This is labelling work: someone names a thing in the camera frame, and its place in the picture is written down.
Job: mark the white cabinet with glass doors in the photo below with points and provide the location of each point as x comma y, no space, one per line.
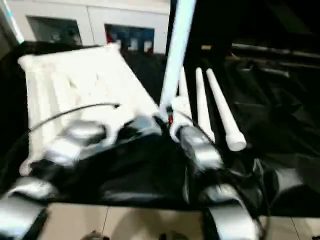
95,20

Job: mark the grey right robot foot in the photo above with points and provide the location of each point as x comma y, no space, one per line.
173,236

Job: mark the grey robot foot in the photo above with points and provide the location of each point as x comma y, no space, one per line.
95,236
173,236

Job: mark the white plastic table top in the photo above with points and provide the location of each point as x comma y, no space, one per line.
80,85

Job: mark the white plastic table leg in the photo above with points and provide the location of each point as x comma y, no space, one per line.
203,105
184,92
177,50
224,110

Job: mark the grey left robot foot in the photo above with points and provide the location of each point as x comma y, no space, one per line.
95,236

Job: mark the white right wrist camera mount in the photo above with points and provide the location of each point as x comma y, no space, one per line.
181,112

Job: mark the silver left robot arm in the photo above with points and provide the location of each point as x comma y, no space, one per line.
55,155

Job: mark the black metal bar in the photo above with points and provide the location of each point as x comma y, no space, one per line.
275,50

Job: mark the black mat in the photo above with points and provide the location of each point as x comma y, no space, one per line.
150,170

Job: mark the small gold tag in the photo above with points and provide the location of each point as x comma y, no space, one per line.
206,47

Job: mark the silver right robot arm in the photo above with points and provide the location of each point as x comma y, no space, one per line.
215,175

